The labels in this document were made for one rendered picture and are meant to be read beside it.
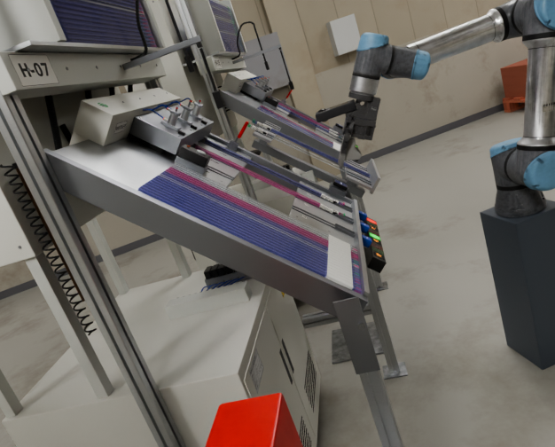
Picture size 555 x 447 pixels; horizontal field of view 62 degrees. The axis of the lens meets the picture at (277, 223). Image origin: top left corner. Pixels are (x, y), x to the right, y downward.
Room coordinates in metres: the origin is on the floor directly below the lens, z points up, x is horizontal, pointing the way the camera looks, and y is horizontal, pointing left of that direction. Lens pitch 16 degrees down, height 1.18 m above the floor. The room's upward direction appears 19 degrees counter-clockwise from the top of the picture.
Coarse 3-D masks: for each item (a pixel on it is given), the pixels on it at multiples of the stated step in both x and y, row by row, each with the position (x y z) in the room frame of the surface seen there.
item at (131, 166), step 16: (80, 144) 1.09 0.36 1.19; (96, 144) 1.12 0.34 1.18; (112, 144) 1.17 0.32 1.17; (128, 144) 1.21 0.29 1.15; (80, 160) 1.00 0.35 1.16; (96, 160) 1.03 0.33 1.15; (112, 160) 1.07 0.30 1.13; (128, 160) 1.10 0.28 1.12; (144, 160) 1.14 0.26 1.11; (160, 160) 1.19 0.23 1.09; (240, 160) 1.47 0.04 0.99; (112, 176) 0.98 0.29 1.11; (128, 176) 1.01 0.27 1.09; (144, 176) 1.04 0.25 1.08; (208, 176) 1.21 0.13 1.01; (224, 176) 1.26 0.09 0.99
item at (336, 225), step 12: (300, 192) 1.39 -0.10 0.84; (324, 192) 1.50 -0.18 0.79; (300, 204) 1.28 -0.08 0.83; (312, 204) 1.32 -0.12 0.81; (324, 204) 1.38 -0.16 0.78; (336, 204) 1.41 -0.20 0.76; (348, 204) 1.48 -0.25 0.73; (300, 216) 1.19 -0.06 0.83; (312, 216) 1.22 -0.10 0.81; (324, 216) 1.26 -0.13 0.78; (336, 216) 1.31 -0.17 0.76; (348, 216) 1.35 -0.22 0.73; (324, 228) 1.17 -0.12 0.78; (336, 228) 1.20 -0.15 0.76; (348, 228) 1.25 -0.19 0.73; (348, 240) 1.15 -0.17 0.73
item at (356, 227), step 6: (354, 204) 1.44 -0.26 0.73; (354, 210) 1.38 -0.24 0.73; (354, 216) 1.33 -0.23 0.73; (354, 222) 1.29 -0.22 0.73; (354, 228) 1.25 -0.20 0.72; (360, 228) 1.22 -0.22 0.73; (354, 234) 1.21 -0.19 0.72; (360, 234) 1.17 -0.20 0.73; (360, 240) 1.12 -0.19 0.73; (360, 246) 1.08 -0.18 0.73; (360, 252) 1.04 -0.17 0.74; (360, 258) 1.01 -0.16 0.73; (360, 264) 0.98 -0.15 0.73; (360, 270) 0.96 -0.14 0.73; (366, 270) 0.96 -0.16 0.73; (360, 276) 0.93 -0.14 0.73; (366, 276) 0.92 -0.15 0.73; (366, 282) 0.89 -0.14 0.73; (366, 288) 0.86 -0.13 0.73; (366, 294) 0.85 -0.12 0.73
